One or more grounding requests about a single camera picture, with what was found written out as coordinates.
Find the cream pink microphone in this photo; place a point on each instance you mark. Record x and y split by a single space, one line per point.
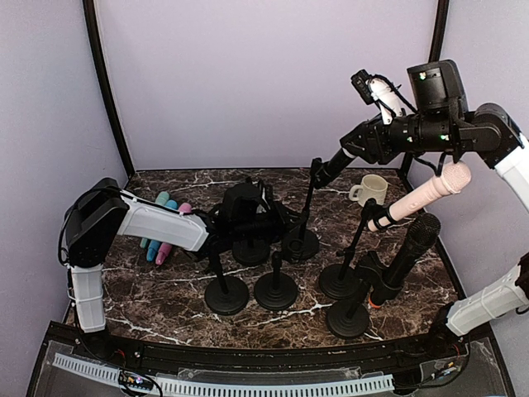
453 178

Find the black mic stand cream mic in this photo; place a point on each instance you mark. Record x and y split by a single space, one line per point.
338 281

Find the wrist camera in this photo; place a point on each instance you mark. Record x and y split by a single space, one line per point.
265 195
377 90

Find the black front table rail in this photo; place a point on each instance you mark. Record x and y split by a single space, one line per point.
403 354

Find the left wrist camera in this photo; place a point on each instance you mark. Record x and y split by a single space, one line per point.
265 195

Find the left black frame post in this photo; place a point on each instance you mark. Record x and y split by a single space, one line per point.
95 42

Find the mint green microphone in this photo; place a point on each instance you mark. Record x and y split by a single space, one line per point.
162 199

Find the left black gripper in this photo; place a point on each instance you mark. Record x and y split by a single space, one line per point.
284 227

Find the beige mug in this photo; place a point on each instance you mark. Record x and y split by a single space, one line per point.
371 187

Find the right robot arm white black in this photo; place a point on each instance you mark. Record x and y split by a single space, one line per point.
440 121

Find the black microphone orange base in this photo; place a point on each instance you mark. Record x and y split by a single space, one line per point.
421 236

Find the right black frame post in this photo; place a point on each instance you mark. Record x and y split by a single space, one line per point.
437 41

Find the white slotted cable duct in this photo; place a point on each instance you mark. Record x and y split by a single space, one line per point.
223 385

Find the black frame post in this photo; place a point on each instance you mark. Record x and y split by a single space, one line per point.
95 42
437 41

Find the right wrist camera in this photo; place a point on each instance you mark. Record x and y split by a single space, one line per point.
377 90

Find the black mic stand blue mic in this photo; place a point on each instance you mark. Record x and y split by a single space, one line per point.
251 252

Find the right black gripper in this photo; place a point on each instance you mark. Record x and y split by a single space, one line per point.
378 148

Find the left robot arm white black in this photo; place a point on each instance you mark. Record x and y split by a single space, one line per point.
248 211

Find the blue microphone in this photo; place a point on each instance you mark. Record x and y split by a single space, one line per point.
150 254

